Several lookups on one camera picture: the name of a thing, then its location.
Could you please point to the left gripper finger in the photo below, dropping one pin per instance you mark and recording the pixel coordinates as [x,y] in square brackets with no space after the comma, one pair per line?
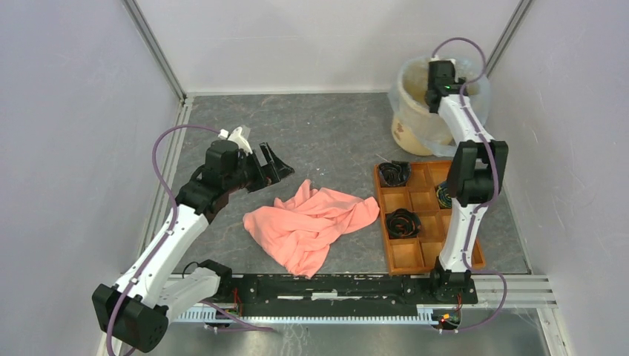
[272,160]
[264,177]

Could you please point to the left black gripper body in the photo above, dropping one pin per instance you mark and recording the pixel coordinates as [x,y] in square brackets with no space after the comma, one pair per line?
[249,169]

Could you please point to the yellow trash bin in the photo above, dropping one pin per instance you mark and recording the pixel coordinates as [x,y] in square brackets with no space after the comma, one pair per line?
[414,128]

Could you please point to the blue plastic trash bag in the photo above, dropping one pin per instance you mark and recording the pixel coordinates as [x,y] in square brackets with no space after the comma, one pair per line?
[447,96]

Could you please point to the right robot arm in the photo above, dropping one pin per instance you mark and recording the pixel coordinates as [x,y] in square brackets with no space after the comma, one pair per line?
[475,176]

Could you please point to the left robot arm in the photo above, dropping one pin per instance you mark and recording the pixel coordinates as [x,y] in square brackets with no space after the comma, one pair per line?
[138,308]

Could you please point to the pink cloth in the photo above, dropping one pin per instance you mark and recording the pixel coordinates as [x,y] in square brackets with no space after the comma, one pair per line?
[297,233]

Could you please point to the black rolled sock top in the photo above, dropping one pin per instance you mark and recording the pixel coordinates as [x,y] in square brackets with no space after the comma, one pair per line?
[394,174]

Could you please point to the orange compartment tray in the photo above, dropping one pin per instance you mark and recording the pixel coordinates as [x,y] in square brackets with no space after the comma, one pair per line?
[416,255]

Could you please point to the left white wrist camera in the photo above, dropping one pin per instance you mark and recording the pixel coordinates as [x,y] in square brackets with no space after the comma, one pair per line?
[240,136]

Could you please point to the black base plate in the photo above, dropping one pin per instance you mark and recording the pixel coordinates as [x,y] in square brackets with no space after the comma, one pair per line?
[335,295]

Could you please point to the aluminium frame rail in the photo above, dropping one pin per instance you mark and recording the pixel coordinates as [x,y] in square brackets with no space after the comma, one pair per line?
[514,292]

